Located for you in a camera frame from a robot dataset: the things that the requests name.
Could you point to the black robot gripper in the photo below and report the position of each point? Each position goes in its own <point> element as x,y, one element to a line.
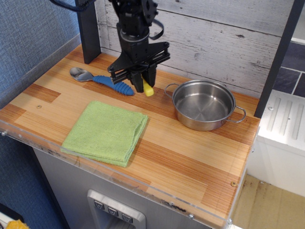
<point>138,59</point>

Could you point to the yellow toy french fry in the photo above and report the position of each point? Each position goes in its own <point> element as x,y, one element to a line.
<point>148,90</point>

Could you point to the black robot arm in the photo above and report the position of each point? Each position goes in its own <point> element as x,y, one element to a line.
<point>137,20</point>

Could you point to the green folded cloth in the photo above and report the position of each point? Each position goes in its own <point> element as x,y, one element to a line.
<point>106,133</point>

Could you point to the small stainless steel pot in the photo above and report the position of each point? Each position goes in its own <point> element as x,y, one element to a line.
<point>204,105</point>

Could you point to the silver toy fridge dispenser panel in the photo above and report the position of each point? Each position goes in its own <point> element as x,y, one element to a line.
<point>111,214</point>

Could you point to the white ribbed appliance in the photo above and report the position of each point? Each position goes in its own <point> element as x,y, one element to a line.
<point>278,154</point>

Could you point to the yellow object bottom left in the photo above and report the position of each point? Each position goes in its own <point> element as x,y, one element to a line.
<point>16,224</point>

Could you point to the blue handled metal spoon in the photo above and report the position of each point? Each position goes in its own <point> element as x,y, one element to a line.
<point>83,75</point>

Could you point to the dark grey left post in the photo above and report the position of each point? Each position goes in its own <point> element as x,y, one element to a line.
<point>89,34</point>

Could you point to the dark grey post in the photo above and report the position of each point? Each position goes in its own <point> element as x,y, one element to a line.
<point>89,34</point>
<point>279,56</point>

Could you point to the dark grey right post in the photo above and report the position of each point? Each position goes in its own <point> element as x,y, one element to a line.
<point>279,56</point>

